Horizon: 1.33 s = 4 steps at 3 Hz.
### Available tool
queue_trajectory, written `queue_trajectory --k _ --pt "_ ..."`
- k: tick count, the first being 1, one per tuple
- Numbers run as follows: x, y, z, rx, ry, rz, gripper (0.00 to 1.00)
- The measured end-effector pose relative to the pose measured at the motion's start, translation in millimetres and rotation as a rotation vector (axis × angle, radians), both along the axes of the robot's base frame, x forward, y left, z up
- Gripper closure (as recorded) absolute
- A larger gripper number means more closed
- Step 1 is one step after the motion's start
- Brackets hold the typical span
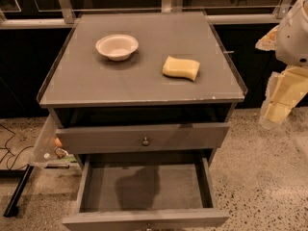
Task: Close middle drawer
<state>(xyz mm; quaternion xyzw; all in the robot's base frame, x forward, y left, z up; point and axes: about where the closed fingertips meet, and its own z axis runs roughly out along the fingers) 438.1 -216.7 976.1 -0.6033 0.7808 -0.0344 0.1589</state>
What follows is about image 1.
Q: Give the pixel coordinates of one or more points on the yellow sponge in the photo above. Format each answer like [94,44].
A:
[181,68]

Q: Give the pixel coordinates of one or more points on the metal railing frame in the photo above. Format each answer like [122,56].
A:
[64,13]

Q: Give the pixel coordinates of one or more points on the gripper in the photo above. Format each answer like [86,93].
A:
[294,38]

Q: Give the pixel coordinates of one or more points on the grey drawer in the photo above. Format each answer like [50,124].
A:
[145,196]
[163,137]

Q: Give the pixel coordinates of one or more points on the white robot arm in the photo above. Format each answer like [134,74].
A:
[296,17]

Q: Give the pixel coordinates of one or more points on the black metal floor bar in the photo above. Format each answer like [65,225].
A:
[23,176]

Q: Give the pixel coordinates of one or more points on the grey wooden drawer cabinet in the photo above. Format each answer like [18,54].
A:
[86,89]

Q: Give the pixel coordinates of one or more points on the white paper bowl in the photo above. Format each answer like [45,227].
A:
[117,47]

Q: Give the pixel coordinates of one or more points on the clear plastic side bin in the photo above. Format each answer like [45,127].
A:
[46,153]

